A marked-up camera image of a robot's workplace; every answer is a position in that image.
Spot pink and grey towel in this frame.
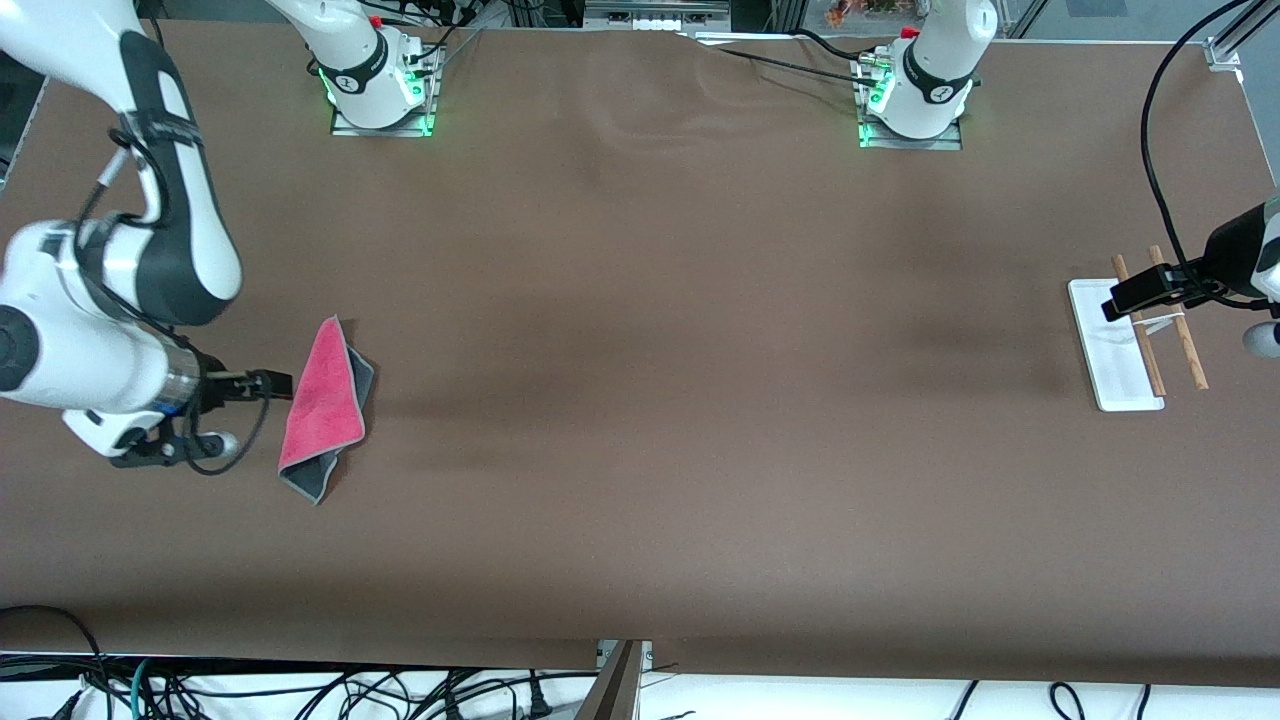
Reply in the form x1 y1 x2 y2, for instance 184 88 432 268
277 315 376 506

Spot white towel rack wooden rods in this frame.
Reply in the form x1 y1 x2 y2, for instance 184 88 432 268
1067 245 1210 413

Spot grey support beam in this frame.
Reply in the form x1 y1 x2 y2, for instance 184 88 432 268
574 640 653 720

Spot grey power strip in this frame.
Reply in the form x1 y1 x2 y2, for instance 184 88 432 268
584 0 732 32

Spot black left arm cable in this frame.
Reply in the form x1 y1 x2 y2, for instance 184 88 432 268
1140 0 1256 301

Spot aluminium frame corner bracket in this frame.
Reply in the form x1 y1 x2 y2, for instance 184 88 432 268
1204 0 1280 72

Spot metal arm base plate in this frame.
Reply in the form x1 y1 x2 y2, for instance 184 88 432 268
857 55 964 152
329 45 438 139

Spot black floor cable loop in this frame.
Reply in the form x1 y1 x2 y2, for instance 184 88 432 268
0 604 106 720

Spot teal floor cable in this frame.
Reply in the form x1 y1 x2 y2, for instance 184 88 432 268
128 657 159 720

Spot tangled black floor cables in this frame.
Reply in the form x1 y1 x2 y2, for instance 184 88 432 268
150 668 601 720

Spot black cable on table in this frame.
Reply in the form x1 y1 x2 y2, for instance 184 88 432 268
695 28 901 81

